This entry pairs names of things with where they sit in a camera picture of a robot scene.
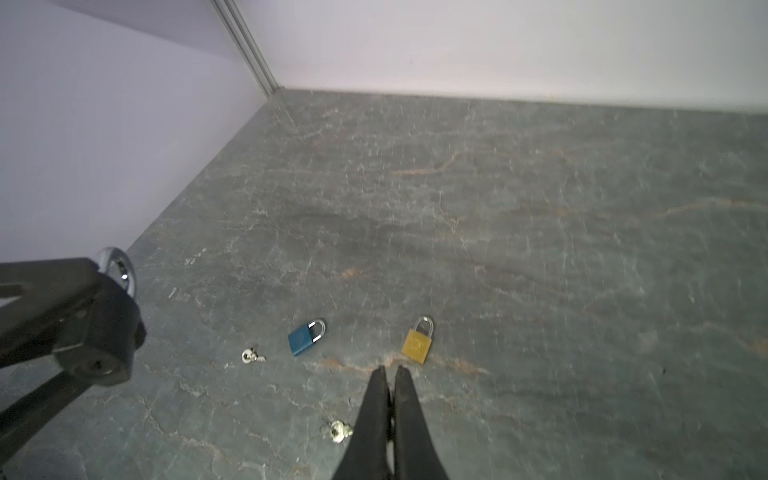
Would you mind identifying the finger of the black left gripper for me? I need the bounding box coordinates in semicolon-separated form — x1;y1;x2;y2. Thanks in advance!
1;372;90;465
1;258;100;368

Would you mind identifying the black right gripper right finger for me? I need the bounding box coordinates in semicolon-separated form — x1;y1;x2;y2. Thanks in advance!
393;366;449;480

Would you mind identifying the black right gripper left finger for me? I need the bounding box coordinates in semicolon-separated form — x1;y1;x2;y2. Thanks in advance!
333;366;392;480

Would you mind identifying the dark grey padlock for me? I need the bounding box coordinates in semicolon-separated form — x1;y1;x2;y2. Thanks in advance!
53;247;146;386

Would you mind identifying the silver key near gripper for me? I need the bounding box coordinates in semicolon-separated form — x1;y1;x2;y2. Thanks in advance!
329;420;354;444

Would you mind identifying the small silver key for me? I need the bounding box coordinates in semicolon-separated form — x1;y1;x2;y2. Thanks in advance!
241;348;266;364

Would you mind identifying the brass padlock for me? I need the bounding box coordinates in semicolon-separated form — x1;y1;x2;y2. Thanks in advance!
401;316;435;364

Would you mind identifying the blue padlock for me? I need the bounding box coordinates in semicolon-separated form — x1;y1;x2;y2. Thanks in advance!
288;318;327;357

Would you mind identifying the aluminium frame corner post left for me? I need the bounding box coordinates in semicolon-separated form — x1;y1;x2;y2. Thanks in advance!
210;0;280;98

